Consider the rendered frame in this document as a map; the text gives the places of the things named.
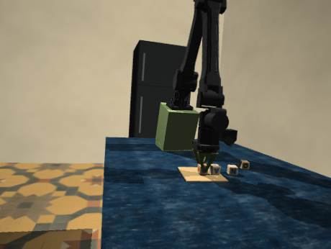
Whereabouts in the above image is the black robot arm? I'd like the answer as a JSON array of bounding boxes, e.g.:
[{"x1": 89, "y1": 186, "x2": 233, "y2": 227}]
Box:
[{"x1": 166, "y1": 0, "x2": 237, "y2": 147}]

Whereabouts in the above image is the beige letter block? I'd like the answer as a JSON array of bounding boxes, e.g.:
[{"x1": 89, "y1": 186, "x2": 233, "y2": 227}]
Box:
[
  {"x1": 227, "y1": 165, "x2": 237, "y2": 176},
  {"x1": 240, "y1": 160, "x2": 250, "y2": 170},
  {"x1": 197, "y1": 163, "x2": 209, "y2": 174},
  {"x1": 209, "y1": 164, "x2": 221, "y2": 175}
]

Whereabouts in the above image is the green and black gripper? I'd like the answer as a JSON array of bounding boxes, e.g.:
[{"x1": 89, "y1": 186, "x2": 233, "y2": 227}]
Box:
[{"x1": 192, "y1": 127, "x2": 220, "y2": 173}]

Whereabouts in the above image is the beige mat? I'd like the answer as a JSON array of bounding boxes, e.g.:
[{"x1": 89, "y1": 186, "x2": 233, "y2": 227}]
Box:
[{"x1": 178, "y1": 167, "x2": 228, "y2": 182}]

